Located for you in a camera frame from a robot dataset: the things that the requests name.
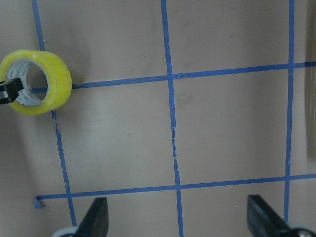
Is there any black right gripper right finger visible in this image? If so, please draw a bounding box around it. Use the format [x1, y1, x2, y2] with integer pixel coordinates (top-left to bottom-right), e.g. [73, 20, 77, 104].
[246, 195, 292, 237]

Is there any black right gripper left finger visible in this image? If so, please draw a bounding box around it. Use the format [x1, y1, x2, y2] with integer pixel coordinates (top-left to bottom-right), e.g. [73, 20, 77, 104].
[75, 197, 109, 237]

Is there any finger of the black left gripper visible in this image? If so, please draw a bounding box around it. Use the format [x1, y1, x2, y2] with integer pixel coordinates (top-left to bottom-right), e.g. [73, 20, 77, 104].
[0, 78, 24, 105]

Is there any yellow tape roll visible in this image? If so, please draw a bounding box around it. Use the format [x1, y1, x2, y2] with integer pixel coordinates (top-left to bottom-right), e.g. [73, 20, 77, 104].
[0, 50, 72, 116]

